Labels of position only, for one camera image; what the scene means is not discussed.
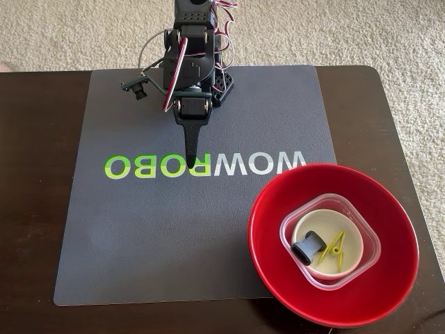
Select yellow wire clip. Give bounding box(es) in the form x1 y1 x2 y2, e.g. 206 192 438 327
318 230 346 274

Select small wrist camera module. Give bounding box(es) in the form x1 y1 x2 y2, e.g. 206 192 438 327
120 74 168 101

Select white ceramic bowl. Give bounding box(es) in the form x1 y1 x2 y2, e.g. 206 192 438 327
291 208 364 281

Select dark grey spool-shaped part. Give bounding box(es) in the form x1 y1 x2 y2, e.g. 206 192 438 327
290 230 327 267

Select grey mat with WOWROBO print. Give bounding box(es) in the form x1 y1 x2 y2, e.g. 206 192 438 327
53 65 337 308

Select red white base servo wires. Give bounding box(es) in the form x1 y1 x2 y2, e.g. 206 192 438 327
211 0 239 70

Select red bowl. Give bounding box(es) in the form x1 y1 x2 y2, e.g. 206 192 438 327
247 163 420 328

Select red white gripper servo wires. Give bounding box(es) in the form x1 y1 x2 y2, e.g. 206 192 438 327
162 36 188 112

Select thin dark camera cable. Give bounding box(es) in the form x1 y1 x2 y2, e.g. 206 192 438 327
138 29 167 76

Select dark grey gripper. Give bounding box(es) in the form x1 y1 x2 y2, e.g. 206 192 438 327
172 86 213 170

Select black lattice robot base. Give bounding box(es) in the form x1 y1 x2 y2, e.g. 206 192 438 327
208 51 234 107

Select clear plastic container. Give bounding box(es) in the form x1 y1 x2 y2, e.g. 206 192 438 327
280 193 382 292

